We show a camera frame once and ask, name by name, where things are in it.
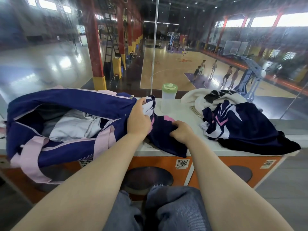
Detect person's left hand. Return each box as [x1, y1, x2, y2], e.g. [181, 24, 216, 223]
[127, 97, 152, 138]

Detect person's right hand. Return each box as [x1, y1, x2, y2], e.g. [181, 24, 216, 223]
[170, 121, 196, 144]

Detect navy pink printed shorts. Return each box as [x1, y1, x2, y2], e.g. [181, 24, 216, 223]
[141, 95, 188, 158]

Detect person's left forearm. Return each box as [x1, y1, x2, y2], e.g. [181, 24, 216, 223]
[11, 132, 148, 231]

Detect person's right forearm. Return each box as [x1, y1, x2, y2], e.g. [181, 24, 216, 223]
[185, 137, 297, 231]

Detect clear bottle with green lid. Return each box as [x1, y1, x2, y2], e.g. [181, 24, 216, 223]
[161, 83, 178, 115]

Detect white towel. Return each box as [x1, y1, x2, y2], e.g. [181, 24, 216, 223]
[180, 88, 248, 114]

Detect orange cabinet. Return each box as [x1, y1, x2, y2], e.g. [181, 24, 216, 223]
[0, 155, 289, 205]

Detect yellow padded box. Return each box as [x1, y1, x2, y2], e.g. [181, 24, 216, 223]
[113, 57, 122, 80]

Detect dark round pad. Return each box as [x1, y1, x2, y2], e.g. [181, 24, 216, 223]
[229, 165, 253, 183]
[120, 166, 174, 196]
[36, 166, 71, 193]

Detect navy jersey with pink print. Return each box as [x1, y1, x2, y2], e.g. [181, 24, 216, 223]
[199, 90, 301, 156]

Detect group of distant people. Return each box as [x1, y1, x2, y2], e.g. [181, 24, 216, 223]
[167, 41, 190, 56]

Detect grey white garment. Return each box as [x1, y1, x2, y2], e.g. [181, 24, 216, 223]
[42, 109, 103, 142]

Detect navy and pink duffel bag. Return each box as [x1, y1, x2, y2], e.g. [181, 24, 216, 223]
[5, 87, 143, 184]

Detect distant basketball hoop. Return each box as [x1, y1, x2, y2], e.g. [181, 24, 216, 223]
[167, 32, 180, 45]

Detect black metal ladder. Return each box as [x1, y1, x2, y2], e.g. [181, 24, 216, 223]
[103, 0, 121, 78]

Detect person's grey jeans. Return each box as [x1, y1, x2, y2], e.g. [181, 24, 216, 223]
[103, 185, 213, 231]

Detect red pillar with yellow base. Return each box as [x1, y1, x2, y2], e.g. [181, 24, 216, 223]
[82, 0, 107, 91]
[116, 5, 126, 70]

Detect blue basketball hoop stand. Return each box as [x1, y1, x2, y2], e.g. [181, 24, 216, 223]
[223, 41, 268, 102]

